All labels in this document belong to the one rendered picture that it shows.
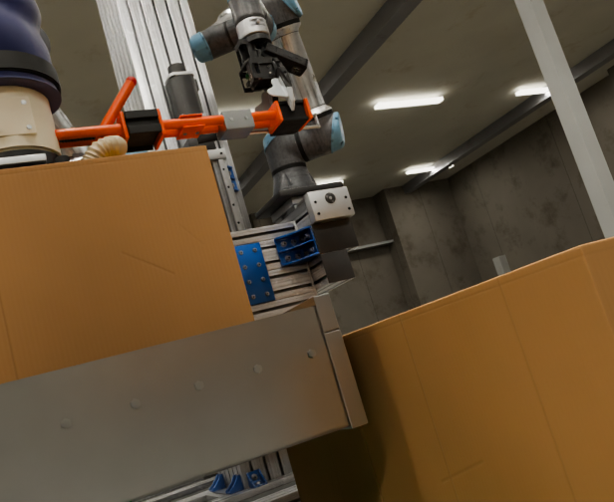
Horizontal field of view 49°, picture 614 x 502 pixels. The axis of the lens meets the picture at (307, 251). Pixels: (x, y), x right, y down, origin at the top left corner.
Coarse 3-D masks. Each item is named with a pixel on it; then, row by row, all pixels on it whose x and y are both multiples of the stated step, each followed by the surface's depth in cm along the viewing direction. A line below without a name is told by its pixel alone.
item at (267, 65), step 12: (252, 36) 155; (264, 36) 156; (240, 48) 156; (252, 48) 156; (240, 60) 157; (252, 60) 153; (264, 60) 154; (276, 60) 155; (240, 72) 157; (252, 72) 152; (264, 72) 154; (276, 72) 154; (252, 84) 154; (264, 84) 157
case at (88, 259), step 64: (0, 192) 106; (64, 192) 110; (128, 192) 114; (192, 192) 119; (0, 256) 103; (64, 256) 107; (128, 256) 111; (192, 256) 116; (0, 320) 101; (64, 320) 105; (128, 320) 108; (192, 320) 112
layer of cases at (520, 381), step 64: (576, 256) 68; (384, 320) 104; (448, 320) 89; (512, 320) 78; (576, 320) 70; (384, 384) 107; (448, 384) 92; (512, 384) 80; (576, 384) 71; (320, 448) 134; (384, 448) 111; (448, 448) 95; (512, 448) 82; (576, 448) 73
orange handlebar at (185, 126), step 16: (256, 112) 149; (272, 112) 151; (64, 128) 130; (80, 128) 132; (96, 128) 133; (112, 128) 134; (176, 128) 141; (192, 128) 143; (208, 128) 148; (64, 144) 134; (80, 144) 135
